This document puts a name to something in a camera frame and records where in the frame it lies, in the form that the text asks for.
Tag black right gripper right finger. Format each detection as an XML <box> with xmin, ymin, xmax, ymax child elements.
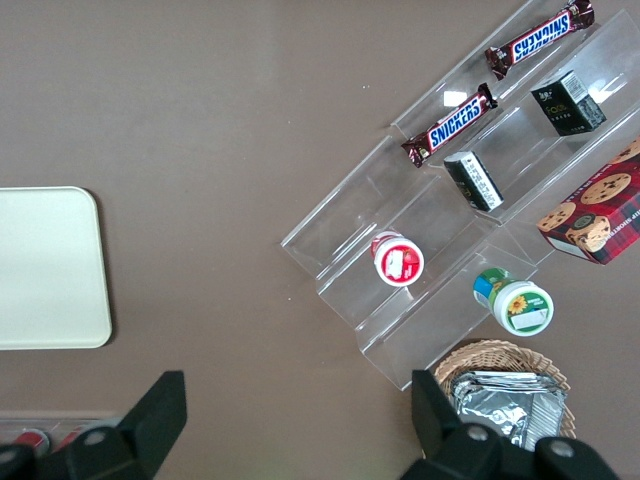
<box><xmin>403</xmin><ymin>368</ymin><xmax>617</xmax><ymax>480</ymax></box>

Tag small black carton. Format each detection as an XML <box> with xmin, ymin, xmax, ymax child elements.
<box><xmin>442</xmin><ymin>150</ymin><xmax>505</xmax><ymax>214</ymax></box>
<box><xmin>529</xmin><ymin>69</ymin><xmax>609</xmax><ymax>138</ymax></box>

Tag cream plastic tray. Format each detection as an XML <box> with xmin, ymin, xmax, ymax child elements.
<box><xmin>0</xmin><ymin>186</ymin><xmax>114</xmax><ymax>351</ymax></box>

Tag clear acrylic stepped display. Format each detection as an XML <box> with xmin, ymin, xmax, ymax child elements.
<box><xmin>279</xmin><ymin>0</ymin><xmax>640</xmax><ymax>393</ymax></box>

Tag light tan wicker basket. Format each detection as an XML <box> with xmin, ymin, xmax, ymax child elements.
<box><xmin>431</xmin><ymin>339</ymin><xmax>578</xmax><ymax>454</ymax></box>

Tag Snickers chocolate bar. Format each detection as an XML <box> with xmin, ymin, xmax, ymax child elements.
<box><xmin>484</xmin><ymin>0</ymin><xmax>598</xmax><ymax>83</ymax></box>
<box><xmin>400</xmin><ymin>82</ymin><xmax>500</xmax><ymax>170</ymax></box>

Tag red plaid cookie box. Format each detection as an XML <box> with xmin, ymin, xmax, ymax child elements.
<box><xmin>535</xmin><ymin>136</ymin><xmax>640</xmax><ymax>267</ymax></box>

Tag green label white-lid jar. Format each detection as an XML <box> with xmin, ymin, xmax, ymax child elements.
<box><xmin>472</xmin><ymin>266</ymin><xmax>555</xmax><ymax>338</ymax></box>

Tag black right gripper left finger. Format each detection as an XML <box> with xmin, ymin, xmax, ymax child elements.
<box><xmin>0</xmin><ymin>369</ymin><xmax>189</xmax><ymax>480</ymax></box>

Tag red label white-lid jar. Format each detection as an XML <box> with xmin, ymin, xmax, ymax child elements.
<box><xmin>370</xmin><ymin>230</ymin><xmax>426</xmax><ymax>288</ymax></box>

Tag silver foil packet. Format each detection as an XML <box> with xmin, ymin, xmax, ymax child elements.
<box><xmin>452</xmin><ymin>379</ymin><xmax>567</xmax><ymax>451</ymax></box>
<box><xmin>457</xmin><ymin>370</ymin><xmax>556</xmax><ymax>387</ymax></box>

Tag clear acrylic bottle rack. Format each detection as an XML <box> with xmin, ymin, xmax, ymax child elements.
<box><xmin>0</xmin><ymin>410</ymin><xmax>127</xmax><ymax>447</ymax></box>

